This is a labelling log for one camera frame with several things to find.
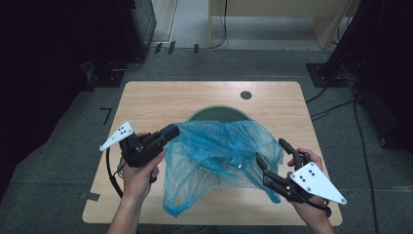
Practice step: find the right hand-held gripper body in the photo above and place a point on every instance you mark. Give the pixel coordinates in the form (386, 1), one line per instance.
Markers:
(316, 183)

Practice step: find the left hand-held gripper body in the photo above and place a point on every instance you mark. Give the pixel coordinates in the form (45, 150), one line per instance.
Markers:
(136, 152)

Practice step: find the blue plastic bag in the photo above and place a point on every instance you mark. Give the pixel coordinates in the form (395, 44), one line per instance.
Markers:
(207, 156)

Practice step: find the green plastic bucket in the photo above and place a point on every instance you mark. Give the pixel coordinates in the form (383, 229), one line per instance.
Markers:
(219, 113)

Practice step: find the person's left hand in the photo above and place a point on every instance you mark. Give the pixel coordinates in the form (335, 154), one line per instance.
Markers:
(139, 180)

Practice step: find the person's right hand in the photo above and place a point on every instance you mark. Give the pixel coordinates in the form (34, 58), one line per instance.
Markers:
(315, 214)

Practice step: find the black angled floor tape mark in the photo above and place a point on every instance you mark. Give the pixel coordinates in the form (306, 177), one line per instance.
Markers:
(107, 115)

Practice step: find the grey floor tape piece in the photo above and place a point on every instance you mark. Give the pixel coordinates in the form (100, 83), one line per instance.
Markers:
(91, 196)

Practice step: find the pale floor tape strip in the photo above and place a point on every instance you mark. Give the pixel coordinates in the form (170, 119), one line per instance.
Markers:
(396, 188)

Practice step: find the dark round table grommet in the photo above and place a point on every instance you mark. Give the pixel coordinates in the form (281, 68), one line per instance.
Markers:
(245, 95)

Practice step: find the short black floor tape strip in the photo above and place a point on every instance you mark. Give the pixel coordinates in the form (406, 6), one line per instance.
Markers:
(196, 48)

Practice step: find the dark equipment cabinet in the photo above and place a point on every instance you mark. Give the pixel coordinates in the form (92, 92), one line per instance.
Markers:
(142, 26)

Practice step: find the white panel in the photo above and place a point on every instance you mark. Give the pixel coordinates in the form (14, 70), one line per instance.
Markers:
(164, 19)

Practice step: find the black stand base plate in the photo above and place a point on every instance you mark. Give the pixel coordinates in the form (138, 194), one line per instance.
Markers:
(319, 74)
(107, 78)

